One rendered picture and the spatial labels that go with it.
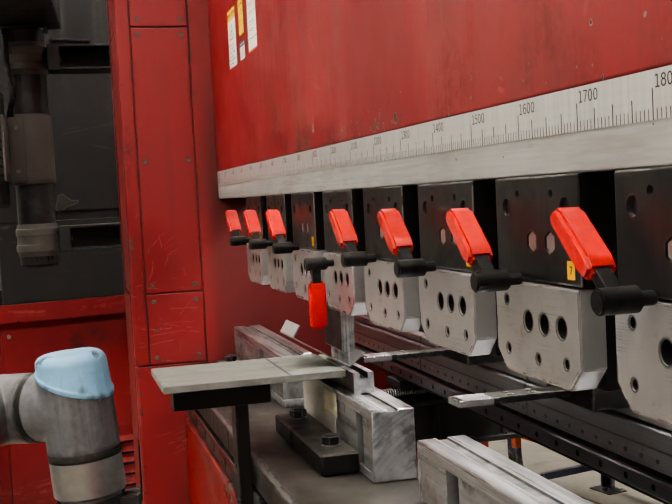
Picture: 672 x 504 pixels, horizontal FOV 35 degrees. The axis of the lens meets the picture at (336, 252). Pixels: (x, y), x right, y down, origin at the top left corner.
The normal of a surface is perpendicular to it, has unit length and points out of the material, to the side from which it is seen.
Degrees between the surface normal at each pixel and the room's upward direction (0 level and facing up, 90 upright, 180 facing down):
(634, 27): 90
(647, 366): 90
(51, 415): 92
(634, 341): 90
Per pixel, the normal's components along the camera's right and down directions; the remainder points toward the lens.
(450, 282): -0.96, 0.06
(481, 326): 0.26, 0.04
